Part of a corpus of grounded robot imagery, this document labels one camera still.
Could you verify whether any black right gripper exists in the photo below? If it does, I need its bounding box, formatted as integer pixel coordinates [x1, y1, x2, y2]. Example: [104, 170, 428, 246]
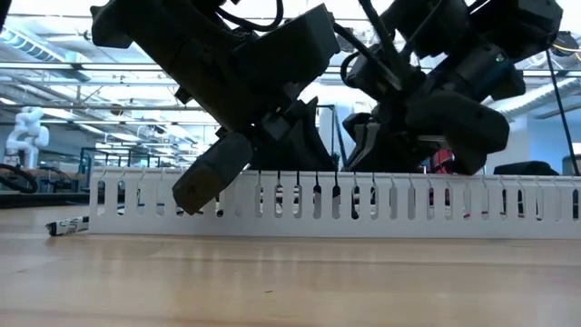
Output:
[343, 93, 509, 176]

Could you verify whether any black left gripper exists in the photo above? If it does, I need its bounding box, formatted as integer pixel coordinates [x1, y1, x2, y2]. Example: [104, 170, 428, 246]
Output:
[172, 90, 338, 215]

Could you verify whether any white slotted cable duct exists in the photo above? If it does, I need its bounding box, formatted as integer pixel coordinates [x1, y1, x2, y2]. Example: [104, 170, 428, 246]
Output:
[88, 166, 581, 241]

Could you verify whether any red storage bin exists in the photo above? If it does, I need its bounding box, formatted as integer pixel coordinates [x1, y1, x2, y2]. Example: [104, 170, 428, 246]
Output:
[428, 148, 456, 174]

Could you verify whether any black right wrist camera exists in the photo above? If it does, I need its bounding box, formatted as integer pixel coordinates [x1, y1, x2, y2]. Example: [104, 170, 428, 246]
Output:
[346, 43, 412, 104]

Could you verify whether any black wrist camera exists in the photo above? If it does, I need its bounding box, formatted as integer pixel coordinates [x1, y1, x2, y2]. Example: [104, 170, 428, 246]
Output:
[346, 43, 412, 104]
[229, 3, 342, 92]

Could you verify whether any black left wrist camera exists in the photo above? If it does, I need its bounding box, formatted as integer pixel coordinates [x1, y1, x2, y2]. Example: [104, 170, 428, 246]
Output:
[229, 3, 342, 92]

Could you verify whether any long black cable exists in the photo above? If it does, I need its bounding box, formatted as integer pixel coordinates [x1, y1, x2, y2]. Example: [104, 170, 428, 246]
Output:
[543, 45, 581, 177]

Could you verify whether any dark background workstation frame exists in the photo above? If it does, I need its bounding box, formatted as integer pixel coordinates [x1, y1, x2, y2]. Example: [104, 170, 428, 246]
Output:
[77, 144, 158, 170]

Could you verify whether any black yellow cable reel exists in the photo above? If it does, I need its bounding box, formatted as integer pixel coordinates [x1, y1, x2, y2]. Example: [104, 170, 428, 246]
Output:
[551, 29, 581, 60]

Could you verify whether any black aluminium rig frame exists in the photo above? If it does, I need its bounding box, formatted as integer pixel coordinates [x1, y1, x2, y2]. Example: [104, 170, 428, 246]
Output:
[0, 190, 91, 210]

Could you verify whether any black coiled hose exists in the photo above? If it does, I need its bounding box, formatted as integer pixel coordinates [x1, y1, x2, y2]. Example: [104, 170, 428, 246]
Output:
[0, 163, 41, 194]

